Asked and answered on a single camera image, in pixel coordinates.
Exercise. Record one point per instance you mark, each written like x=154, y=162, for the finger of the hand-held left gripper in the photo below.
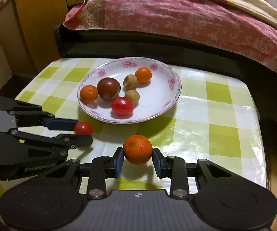
x=84, y=141
x=61, y=124

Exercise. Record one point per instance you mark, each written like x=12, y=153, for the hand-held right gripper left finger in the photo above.
x=119, y=162

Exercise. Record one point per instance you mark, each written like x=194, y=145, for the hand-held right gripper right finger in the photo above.
x=157, y=162

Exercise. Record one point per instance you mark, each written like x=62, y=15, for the red cherry tomato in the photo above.
x=83, y=128
x=122, y=105

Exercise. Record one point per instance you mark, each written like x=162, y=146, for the orange mandarin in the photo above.
x=137, y=149
x=143, y=75
x=89, y=94

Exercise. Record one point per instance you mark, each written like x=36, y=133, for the dark purple tomato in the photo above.
x=109, y=88

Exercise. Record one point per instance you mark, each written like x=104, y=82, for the brown longan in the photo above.
x=132, y=96
x=130, y=81

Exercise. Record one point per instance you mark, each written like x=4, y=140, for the white floral rimmed plate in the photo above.
x=157, y=96

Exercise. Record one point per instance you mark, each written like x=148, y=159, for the green checked tablecloth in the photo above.
x=213, y=130

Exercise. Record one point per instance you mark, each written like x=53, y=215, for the wooden cabinet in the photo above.
x=37, y=28

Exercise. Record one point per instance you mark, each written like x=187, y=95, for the pink floral quilt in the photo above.
x=177, y=16

